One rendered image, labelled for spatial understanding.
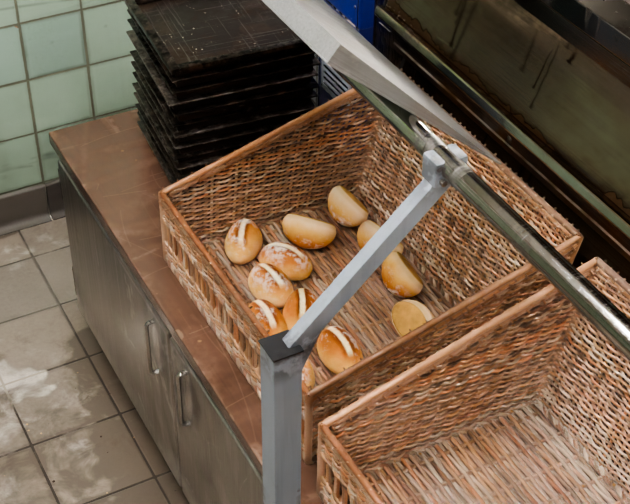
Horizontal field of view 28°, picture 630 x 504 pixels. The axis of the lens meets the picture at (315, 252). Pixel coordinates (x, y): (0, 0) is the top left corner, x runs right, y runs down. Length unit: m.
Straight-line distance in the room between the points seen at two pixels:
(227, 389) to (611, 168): 0.69
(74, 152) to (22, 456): 0.66
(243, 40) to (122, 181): 0.38
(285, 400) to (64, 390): 1.32
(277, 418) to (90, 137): 1.12
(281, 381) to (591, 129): 0.62
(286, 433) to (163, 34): 0.94
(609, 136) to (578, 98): 0.08
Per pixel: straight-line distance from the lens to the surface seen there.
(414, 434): 1.89
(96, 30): 3.13
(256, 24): 2.35
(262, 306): 2.06
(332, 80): 2.52
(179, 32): 2.34
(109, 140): 2.58
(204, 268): 2.06
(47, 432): 2.79
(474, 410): 1.94
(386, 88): 1.52
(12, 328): 3.04
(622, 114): 1.84
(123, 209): 2.39
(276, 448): 1.65
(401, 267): 2.14
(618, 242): 1.91
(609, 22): 1.80
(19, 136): 3.20
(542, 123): 1.95
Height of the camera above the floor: 2.03
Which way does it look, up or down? 40 degrees down
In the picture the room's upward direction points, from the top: 1 degrees clockwise
